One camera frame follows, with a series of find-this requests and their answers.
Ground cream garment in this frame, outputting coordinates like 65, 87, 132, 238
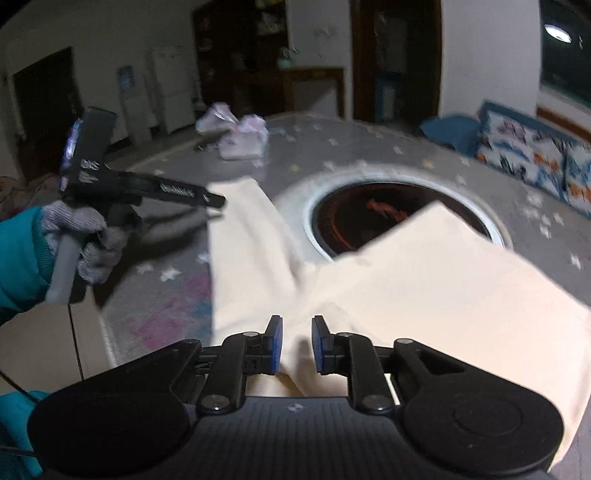
208, 177, 590, 457

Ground teal left sleeve forearm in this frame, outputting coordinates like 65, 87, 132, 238
1, 207, 54, 451

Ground grey gloved left hand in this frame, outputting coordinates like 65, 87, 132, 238
40, 201, 131, 285

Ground grey star tablecloth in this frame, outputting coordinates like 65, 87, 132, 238
94, 114, 590, 365

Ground white refrigerator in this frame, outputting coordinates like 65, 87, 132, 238
151, 45, 194, 134

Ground round black induction cooker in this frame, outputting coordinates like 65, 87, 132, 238
307, 179, 510, 259

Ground wooden side cabinet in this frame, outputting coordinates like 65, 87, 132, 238
281, 66, 346, 119

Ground blue sofa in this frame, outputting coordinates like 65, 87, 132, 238
420, 100, 591, 218

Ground left butterfly pillow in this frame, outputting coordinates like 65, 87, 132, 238
476, 111, 568, 197

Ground butterfly pillow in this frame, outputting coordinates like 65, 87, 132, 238
565, 143, 591, 216
476, 111, 568, 197

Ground right butterfly pillow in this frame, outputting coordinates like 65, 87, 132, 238
565, 143, 591, 216

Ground dark wooden door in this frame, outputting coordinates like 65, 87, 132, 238
349, 0, 443, 129

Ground dark window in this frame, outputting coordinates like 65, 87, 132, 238
540, 1, 590, 108

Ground black cable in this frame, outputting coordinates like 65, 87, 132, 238
0, 301, 86, 458

